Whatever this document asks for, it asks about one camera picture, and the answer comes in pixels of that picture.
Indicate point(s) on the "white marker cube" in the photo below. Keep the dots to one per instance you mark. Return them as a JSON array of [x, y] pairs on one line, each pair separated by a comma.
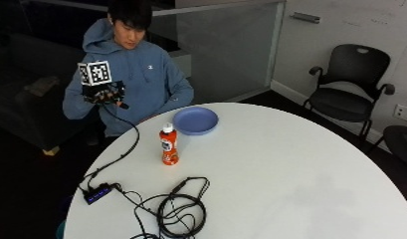
[[95, 73]]

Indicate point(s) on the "the person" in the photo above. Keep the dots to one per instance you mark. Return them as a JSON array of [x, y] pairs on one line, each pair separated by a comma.
[[142, 76]]

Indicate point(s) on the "dark sofa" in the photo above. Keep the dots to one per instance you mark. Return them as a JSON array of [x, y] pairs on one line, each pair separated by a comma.
[[31, 89]]

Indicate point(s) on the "orange drink bottle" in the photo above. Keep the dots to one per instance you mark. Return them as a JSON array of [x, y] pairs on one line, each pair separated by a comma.
[[169, 146]]

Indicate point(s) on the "blue plate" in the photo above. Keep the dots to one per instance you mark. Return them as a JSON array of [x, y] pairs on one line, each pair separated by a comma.
[[195, 120]]

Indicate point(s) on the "black usb hub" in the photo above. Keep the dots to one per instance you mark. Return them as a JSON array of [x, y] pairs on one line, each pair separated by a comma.
[[98, 193]]

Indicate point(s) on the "glass partition panel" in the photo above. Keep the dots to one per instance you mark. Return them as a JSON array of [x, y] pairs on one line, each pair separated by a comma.
[[225, 49]]

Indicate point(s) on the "black office chair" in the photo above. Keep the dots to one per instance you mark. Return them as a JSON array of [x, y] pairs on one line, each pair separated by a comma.
[[349, 93], [402, 142]]

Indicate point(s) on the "white wall outlet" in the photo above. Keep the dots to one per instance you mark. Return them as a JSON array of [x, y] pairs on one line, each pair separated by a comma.
[[403, 113]]

